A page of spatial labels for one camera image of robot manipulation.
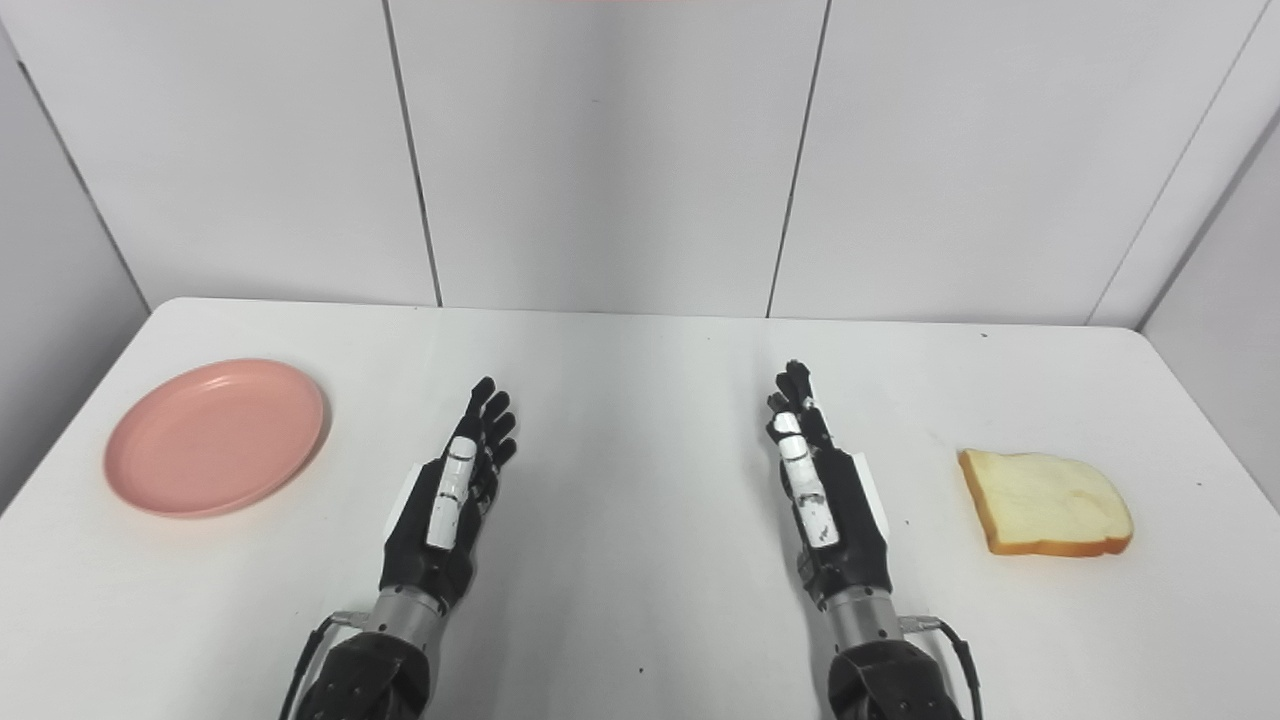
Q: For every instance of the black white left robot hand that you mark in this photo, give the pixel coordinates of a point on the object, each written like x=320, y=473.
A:
x=447, y=510

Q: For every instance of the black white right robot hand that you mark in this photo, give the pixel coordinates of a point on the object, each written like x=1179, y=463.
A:
x=830, y=520

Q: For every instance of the slice of white bread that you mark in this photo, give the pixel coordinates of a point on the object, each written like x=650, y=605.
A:
x=1045, y=500

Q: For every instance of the pink round plate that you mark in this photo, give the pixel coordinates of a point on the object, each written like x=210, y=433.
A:
x=215, y=437

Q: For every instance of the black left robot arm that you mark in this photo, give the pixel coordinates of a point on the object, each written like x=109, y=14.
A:
x=385, y=665

